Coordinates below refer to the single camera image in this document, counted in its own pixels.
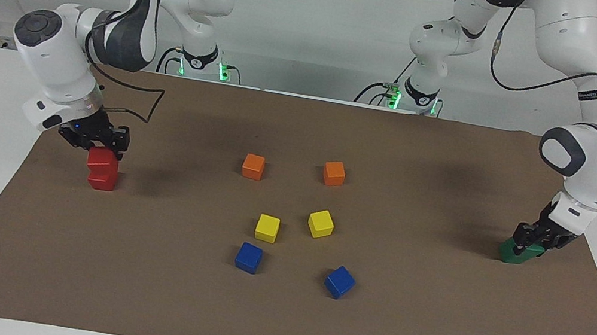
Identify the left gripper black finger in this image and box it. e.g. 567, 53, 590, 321
542, 233, 564, 255
510, 220, 538, 257

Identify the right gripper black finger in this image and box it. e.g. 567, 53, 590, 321
114, 126, 132, 159
74, 136, 98, 153

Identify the green wooden cube block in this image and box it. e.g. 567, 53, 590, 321
513, 239, 548, 263
497, 239, 532, 268

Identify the red wooden cube block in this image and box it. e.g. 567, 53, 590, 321
86, 166, 120, 194
85, 144, 123, 178

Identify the orange wooden cube block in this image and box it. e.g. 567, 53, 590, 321
321, 159, 348, 189
240, 152, 267, 181

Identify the yellow wooden cube block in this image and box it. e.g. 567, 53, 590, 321
253, 213, 282, 245
305, 207, 337, 242

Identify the blue wooden cube block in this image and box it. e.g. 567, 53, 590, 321
233, 240, 265, 276
321, 263, 358, 303

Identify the brown paper table mat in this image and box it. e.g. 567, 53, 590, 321
0, 44, 597, 335

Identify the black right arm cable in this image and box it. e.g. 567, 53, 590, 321
74, 6, 178, 127

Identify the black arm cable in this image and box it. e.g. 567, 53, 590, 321
74, 6, 178, 127
437, 0, 597, 130

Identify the black base power cable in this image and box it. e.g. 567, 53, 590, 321
155, 44, 187, 78
352, 47, 416, 112

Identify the white wall socket box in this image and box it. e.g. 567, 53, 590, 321
0, 19, 20, 51

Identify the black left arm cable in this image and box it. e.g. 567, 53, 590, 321
437, 0, 597, 130

